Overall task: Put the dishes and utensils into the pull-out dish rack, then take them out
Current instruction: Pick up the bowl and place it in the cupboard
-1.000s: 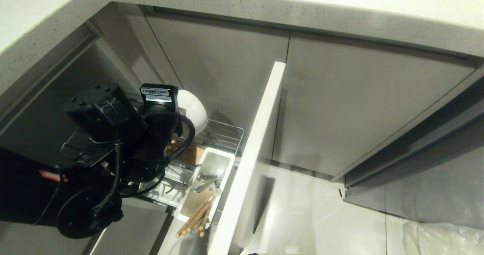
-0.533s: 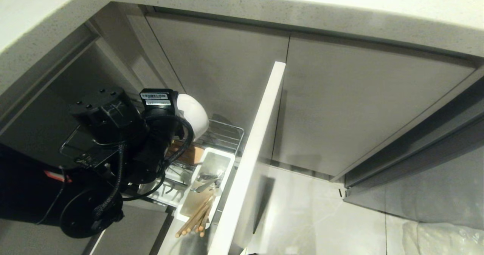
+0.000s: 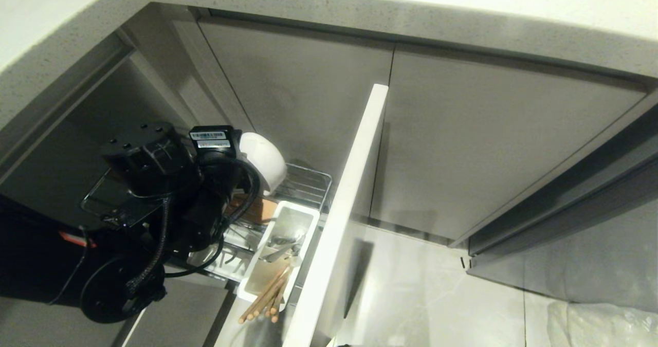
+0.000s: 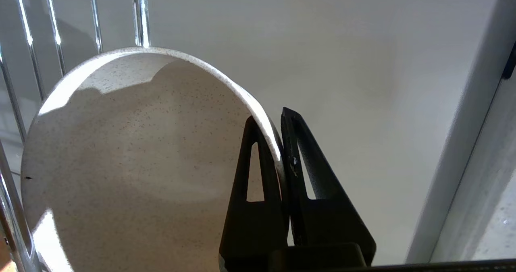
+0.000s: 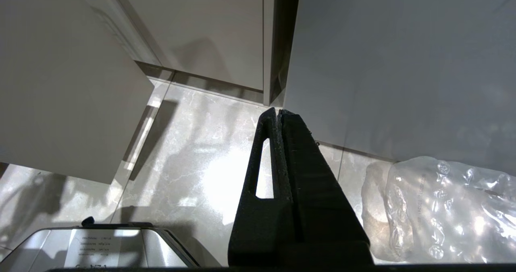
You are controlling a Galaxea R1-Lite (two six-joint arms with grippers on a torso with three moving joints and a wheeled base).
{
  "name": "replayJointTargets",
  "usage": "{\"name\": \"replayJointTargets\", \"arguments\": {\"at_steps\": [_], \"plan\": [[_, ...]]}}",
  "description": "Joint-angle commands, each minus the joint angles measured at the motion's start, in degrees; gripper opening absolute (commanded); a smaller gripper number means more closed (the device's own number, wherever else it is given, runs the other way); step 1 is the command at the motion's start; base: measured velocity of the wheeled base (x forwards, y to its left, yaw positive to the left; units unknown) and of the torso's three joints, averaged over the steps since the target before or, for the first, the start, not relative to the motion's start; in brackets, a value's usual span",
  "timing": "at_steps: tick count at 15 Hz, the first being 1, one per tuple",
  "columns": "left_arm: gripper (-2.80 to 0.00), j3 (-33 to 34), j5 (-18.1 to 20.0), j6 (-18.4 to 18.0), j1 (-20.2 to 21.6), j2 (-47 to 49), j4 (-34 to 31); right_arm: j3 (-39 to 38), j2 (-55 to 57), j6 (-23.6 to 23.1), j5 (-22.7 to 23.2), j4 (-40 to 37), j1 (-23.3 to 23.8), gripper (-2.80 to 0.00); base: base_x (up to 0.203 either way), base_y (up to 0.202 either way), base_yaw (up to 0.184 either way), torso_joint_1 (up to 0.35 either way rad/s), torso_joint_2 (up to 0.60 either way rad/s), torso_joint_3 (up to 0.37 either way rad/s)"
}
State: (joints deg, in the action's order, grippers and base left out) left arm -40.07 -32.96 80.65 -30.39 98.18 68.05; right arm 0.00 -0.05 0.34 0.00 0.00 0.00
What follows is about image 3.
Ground wooden chopstick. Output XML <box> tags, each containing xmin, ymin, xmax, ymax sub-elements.
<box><xmin>238</xmin><ymin>268</ymin><xmax>288</xmax><ymax>324</ymax></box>
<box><xmin>271</xmin><ymin>275</ymin><xmax>289</xmax><ymax>323</ymax></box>
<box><xmin>247</xmin><ymin>266</ymin><xmax>293</xmax><ymax>321</ymax></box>
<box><xmin>264</xmin><ymin>267</ymin><xmax>295</xmax><ymax>317</ymax></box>

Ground metal spoon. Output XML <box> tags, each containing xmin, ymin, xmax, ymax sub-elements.
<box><xmin>261</xmin><ymin>234</ymin><xmax>305</xmax><ymax>263</ymax></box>

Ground dark grey cabinet panel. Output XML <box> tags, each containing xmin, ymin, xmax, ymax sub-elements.
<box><xmin>448</xmin><ymin>87</ymin><xmax>658</xmax><ymax>314</ymax></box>

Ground white plastic utensil caddy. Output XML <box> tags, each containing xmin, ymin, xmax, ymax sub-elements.
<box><xmin>237</xmin><ymin>200</ymin><xmax>321</xmax><ymax>303</ymax></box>

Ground white pull-out drawer front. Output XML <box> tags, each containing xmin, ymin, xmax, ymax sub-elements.
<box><xmin>282</xmin><ymin>84</ymin><xmax>389</xmax><ymax>347</ymax></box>

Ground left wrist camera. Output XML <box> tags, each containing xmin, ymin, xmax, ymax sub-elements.
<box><xmin>189</xmin><ymin>125</ymin><xmax>243</xmax><ymax>163</ymax></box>

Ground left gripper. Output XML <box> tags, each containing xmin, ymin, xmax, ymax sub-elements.
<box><xmin>172</xmin><ymin>154</ymin><xmax>242</xmax><ymax>258</ymax></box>

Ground brown wooden board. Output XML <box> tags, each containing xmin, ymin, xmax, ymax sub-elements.
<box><xmin>225</xmin><ymin>194</ymin><xmax>279</xmax><ymax>226</ymax></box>

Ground grey cabinet door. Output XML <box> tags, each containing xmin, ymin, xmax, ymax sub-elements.
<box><xmin>369</xmin><ymin>44</ymin><xmax>648</xmax><ymax>244</ymax></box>
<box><xmin>197</xmin><ymin>17</ymin><xmax>395</xmax><ymax>219</ymax></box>

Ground white ceramic bowl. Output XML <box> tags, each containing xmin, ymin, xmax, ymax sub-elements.
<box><xmin>239</xmin><ymin>132</ymin><xmax>288</xmax><ymax>196</ymax></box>

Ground black cable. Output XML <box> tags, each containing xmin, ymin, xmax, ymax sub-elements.
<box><xmin>163</xmin><ymin>158</ymin><xmax>262</xmax><ymax>279</ymax></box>

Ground chrome wire dish rack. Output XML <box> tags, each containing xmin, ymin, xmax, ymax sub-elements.
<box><xmin>80</xmin><ymin>162</ymin><xmax>333</xmax><ymax>306</ymax></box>

